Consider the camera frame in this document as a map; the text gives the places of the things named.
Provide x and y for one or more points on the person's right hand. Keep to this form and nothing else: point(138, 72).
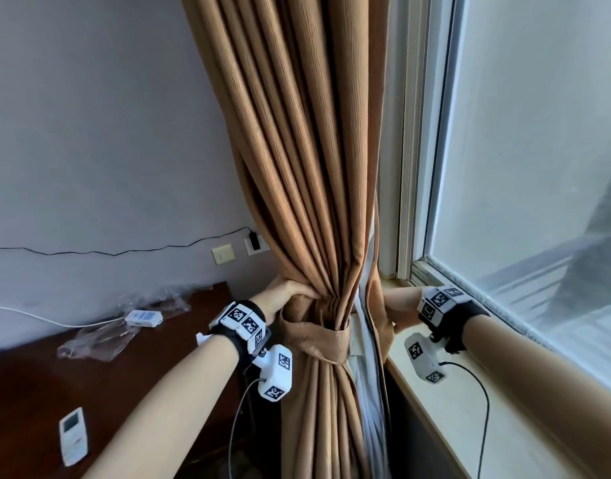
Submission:
point(402, 309)

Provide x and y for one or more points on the person's left hand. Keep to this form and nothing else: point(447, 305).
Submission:
point(280, 296)

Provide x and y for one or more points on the brown curtain tieback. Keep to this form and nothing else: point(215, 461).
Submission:
point(315, 339)

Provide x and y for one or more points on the white curtain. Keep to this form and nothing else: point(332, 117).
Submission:
point(372, 394)

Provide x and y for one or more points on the brown curtain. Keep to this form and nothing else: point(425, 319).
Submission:
point(300, 144)

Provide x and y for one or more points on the person's left forearm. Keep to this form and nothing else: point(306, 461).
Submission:
point(170, 414)

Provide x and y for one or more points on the right black marker wristband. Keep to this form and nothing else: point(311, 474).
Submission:
point(452, 314)

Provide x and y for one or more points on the black marker wristband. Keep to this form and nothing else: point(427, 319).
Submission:
point(240, 329)
point(452, 314)

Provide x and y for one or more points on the left black marker wristband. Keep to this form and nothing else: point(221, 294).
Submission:
point(240, 329)

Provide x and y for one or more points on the beige window sill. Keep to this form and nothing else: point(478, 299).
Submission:
point(455, 409)

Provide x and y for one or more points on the clear plastic wrapper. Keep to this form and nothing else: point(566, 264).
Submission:
point(165, 301)
point(96, 341)

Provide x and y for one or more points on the white adapter box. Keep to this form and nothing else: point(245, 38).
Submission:
point(143, 319)

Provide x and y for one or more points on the white remote control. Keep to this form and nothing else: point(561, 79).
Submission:
point(74, 438)

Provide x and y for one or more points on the dark wooden desk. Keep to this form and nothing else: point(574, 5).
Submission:
point(36, 394)

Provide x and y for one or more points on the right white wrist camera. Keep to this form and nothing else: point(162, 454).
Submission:
point(422, 359)

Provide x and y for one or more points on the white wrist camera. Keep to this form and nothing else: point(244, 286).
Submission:
point(422, 359)
point(275, 374)

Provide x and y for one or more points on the beige wall socket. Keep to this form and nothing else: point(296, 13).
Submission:
point(223, 254)

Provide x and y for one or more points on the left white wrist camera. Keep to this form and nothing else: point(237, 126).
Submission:
point(275, 374)

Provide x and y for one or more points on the glass window with frame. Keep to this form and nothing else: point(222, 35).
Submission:
point(525, 144)

